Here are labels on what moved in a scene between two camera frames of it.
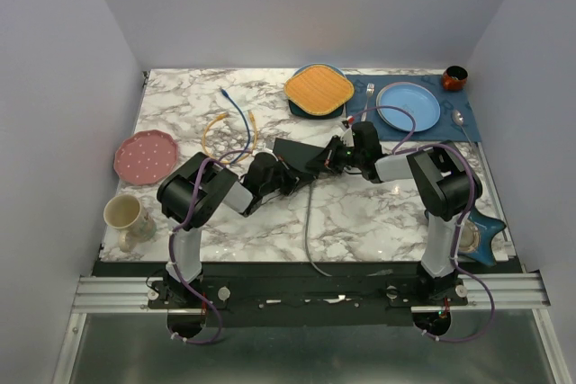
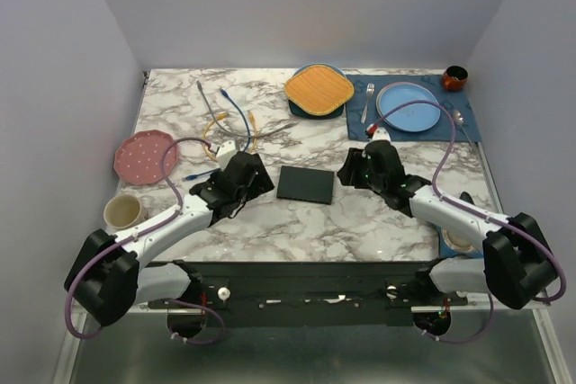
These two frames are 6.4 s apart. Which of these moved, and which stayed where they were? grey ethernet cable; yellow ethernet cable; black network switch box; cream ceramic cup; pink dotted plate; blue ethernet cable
Moved: black network switch box; grey ethernet cable
Stayed: yellow ethernet cable; cream ceramic cup; blue ethernet cable; pink dotted plate
